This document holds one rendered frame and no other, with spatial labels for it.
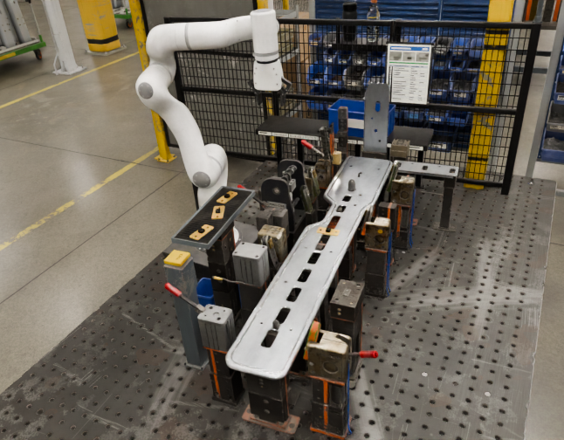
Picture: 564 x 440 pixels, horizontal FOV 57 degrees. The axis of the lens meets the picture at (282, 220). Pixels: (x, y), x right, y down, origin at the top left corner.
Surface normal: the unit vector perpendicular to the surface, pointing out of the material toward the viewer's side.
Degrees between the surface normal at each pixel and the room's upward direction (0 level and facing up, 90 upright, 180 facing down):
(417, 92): 90
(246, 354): 0
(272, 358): 0
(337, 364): 90
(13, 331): 0
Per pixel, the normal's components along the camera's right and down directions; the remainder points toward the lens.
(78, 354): -0.06, -0.85
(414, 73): -0.36, 0.51
